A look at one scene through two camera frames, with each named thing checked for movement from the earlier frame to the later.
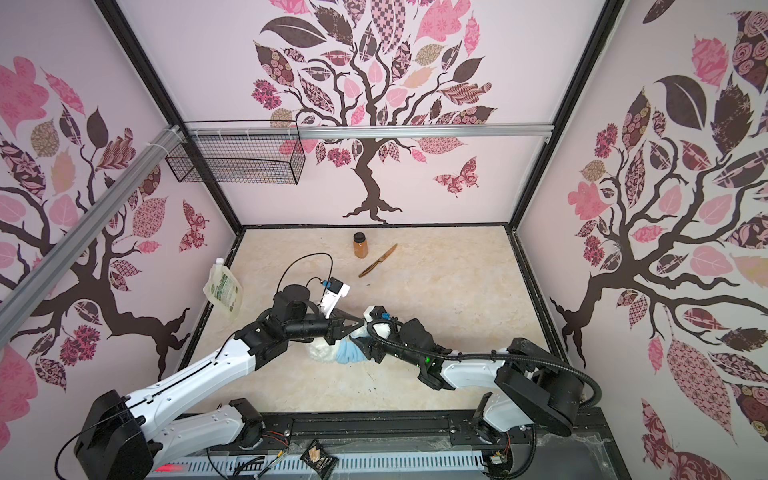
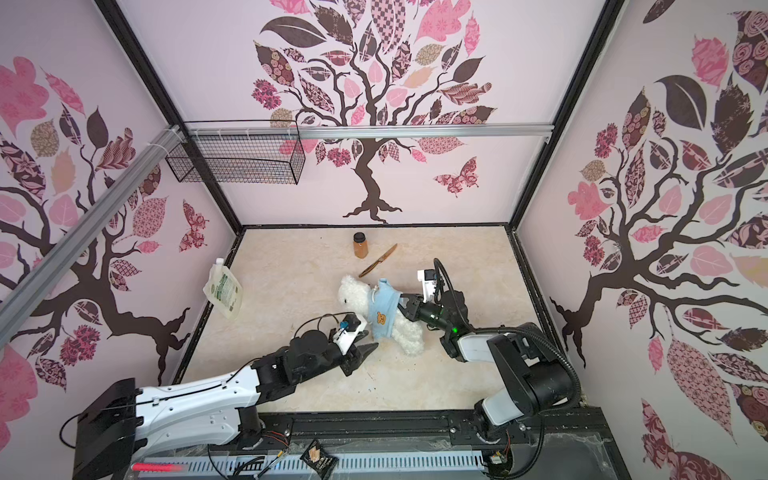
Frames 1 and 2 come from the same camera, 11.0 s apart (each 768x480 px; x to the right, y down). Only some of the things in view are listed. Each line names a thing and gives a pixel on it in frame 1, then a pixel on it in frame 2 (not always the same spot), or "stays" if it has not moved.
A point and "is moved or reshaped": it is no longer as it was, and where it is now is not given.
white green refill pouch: x=223 y=287 stays
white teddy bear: x=321 y=350 is moved or reshaped
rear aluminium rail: x=243 y=132 stays
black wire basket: x=263 y=159 stays
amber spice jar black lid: x=360 y=244 stays
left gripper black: x=337 y=330 -> x=353 y=361
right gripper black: x=370 y=347 -> x=416 y=309
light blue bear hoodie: x=348 y=351 is moved or reshaped
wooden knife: x=376 y=262 stays
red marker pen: x=169 y=468 stays
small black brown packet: x=319 y=460 stays
